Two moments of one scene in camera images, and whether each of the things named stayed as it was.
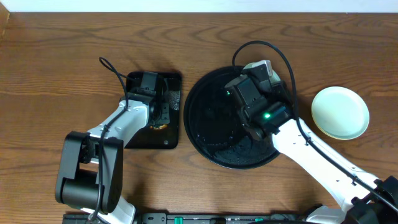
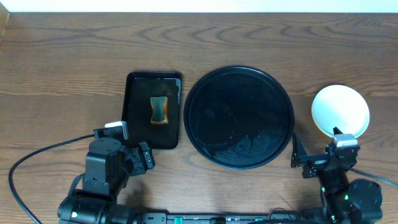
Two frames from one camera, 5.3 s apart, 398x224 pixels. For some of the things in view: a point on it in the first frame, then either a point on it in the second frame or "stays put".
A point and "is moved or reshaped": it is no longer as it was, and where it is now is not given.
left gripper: [163, 120] to [142, 163]
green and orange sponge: [161, 127] is moved or reshaped
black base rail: [194, 218] stays put
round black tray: [216, 129] stays put
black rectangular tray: [161, 130] stays put
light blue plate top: [273, 76] to [340, 106]
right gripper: [280, 90] to [317, 161]
